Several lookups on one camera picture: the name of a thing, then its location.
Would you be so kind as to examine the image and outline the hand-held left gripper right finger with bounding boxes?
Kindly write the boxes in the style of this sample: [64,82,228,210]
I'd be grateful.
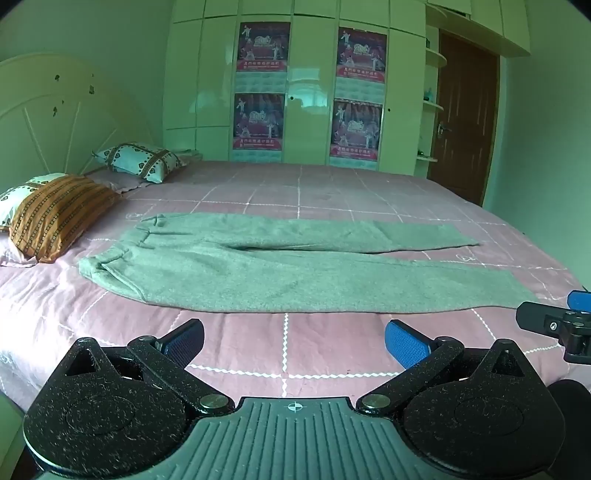
[356,318,536,416]

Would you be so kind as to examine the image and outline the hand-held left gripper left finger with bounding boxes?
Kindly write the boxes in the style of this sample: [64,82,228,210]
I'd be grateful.
[55,318,236,416]

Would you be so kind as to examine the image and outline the pink checked bedsheet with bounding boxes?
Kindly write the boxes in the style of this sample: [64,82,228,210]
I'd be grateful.
[0,159,591,416]

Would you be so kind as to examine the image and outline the orange striped pillow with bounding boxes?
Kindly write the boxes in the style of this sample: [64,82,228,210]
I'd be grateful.
[9,174,122,265]

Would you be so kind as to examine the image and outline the white heart-patterned pillow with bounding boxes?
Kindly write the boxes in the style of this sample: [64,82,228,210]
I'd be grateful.
[92,142,188,184]
[0,172,68,232]

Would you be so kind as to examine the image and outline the brown wooden door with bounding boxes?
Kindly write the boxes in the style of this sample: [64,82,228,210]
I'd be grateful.
[427,28,502,207]

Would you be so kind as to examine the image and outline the cream corner shelves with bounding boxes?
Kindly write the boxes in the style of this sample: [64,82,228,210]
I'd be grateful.
[416,25,448,164]

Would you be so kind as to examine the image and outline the cream wooden headboard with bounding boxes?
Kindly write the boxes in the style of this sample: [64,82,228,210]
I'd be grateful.
[0,53,156,195]

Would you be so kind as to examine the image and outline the glossy cream wardrobe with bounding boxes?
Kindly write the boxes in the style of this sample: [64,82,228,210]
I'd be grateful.
[163,0,428,177]

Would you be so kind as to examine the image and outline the cream overhead cabinet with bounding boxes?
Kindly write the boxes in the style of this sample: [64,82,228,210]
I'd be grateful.
[425,0,533,58]

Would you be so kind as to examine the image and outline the purple wall poster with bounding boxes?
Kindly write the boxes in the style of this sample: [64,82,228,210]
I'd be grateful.
[232,92,286,162]
[329,98,384,168]
[235,21,291,93]
[335,26,387,97]

